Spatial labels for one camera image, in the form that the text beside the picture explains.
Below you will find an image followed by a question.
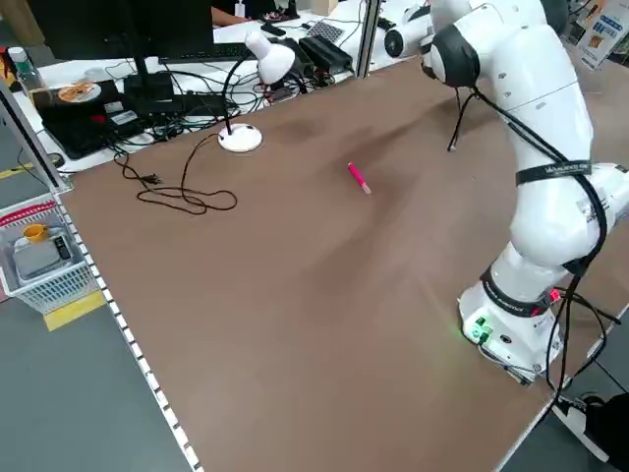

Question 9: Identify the pink marker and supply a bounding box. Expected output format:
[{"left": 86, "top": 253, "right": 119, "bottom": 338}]
[{"left": 347, "top": 161, "right": 373, "bottom": 197}]

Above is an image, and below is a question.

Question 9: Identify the black power supply box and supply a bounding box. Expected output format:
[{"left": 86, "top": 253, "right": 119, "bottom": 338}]
[
  {"left": 314, "top": 33, "right": 356, "bottom": 68},
  {"left": 297, "top": 37, "right": 340, "bottom": 74}
]

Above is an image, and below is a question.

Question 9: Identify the white desk lamp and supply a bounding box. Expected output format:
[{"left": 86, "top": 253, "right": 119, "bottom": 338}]
[{"left": 217, "top": 29, "right": 297, "bottom": 152}]

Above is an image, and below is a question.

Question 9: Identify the grey perforated board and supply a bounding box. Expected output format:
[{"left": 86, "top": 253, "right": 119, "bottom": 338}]
[{"left": 307, "top": 20, "right": 346, "bottom": 43}]

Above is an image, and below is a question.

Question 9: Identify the black keyboard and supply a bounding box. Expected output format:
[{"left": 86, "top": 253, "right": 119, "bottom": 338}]
[{"left": 157, "top": 42, "right": 260, "bottom": 63}]

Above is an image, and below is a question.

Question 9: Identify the small black computer box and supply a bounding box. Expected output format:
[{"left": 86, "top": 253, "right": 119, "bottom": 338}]
[{"left": 122, "top": 72, "right": 177, "bottom": 102}]

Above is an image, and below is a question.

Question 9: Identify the black case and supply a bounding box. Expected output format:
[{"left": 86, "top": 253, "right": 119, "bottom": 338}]
[{"left": 36, "top": 78, "right": 147, "bottom": 161}]

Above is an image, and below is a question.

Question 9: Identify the white plastic basket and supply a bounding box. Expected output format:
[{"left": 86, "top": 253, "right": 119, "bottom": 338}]
[{"left": 0, "top": 223, "right": 98, "bottom": 315}]

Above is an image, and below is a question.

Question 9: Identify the orange printed disc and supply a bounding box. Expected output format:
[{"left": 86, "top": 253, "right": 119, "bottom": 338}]
[{"left": 55, "top": 82, "right": 103, "bottom": 104}]

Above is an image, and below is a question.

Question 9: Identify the grey scale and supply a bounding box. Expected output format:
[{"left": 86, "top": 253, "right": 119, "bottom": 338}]
[{"left": 10, "top": 237, "right": 68, "bottom": 281}]

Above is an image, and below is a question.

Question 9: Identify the yellow cup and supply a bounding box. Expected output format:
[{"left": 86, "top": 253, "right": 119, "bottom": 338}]
[{"left": 22, "top": 223, "right": 49, "bottom": 245}]

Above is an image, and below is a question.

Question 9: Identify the black monitor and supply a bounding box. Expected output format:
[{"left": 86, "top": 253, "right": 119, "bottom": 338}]
[{"left": 28, "top": 0, "right": 215, "bottom": 92}]

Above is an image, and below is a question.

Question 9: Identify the red and white strip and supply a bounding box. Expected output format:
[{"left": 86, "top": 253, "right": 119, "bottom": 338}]
[{"left": 0, "top": 199, "right": 56, "bottom": 228}]

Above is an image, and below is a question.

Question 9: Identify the person's black and white shoe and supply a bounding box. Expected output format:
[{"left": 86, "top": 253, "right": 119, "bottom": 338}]
[{"left": 550, "top": 391, "right": 610, "bottom": 464}]

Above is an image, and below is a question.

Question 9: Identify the clear bottle with white cap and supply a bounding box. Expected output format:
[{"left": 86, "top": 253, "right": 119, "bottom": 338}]
[{"left": 7, "top": 46, "right": 43, "bottom": 94}]

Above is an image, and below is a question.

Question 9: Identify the blue and white sign card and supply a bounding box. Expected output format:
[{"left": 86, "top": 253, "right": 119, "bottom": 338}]
[{"left": 574, "top": 12, "right": 625, "bottom": 70}]

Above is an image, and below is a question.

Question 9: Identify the person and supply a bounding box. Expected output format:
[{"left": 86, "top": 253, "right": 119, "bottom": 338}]
[{"left": 584, "top": 395, "right": 629, "bottom": 472}]

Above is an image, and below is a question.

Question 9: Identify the black lamp cable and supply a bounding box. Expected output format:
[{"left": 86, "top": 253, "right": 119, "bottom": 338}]
[{"left": 113, "top": 132, "right": 239, "bottom": 216}]

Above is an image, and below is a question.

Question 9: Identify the aluminium divider post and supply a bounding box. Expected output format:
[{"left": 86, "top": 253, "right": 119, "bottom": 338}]
[{"left": 356, "top": 0, "right": 383, "bottom": 80}]

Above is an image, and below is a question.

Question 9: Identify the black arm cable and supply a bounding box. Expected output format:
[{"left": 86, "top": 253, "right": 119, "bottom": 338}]
[{"left": 445, "top": 81, "right": 610, "bottom": 296}]

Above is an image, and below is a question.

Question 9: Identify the aluminium corner post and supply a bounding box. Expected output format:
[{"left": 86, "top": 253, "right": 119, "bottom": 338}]
[{"left": 0, "top": 78, "right": 74, "bottom": 192}]

